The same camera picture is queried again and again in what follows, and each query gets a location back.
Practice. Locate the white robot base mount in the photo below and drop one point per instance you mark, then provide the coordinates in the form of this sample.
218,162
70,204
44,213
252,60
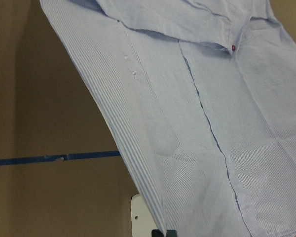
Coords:
142,223

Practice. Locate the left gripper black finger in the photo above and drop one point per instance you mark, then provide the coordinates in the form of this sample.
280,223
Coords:
158,233

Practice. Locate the light blue striped shirt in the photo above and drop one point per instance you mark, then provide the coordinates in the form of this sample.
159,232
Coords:
200,98

